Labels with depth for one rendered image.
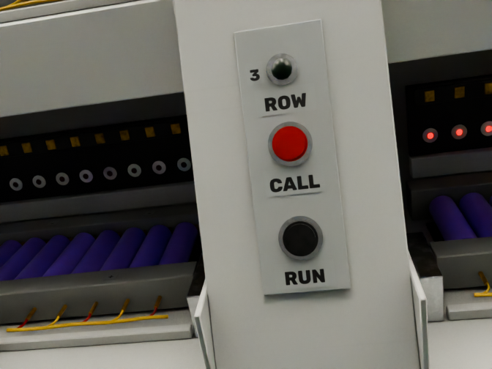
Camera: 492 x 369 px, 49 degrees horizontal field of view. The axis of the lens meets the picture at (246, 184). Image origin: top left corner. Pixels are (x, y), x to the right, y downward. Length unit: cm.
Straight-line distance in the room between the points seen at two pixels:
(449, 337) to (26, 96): 25
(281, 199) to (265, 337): 6
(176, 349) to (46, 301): 10
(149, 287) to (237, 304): 9
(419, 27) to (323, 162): 8
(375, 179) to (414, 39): 7
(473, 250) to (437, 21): 13
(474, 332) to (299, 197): 12
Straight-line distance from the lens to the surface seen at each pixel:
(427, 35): 27
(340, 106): 25
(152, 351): 32
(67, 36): 29
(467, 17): 27
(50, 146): 45
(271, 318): 26
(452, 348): 29
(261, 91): 25
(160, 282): 33
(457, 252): 32
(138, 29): 27
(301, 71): 25
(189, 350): 31
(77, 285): 35
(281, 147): 24
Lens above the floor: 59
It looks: 1 degrees down
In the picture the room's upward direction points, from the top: 6 degrees counter-clockwise
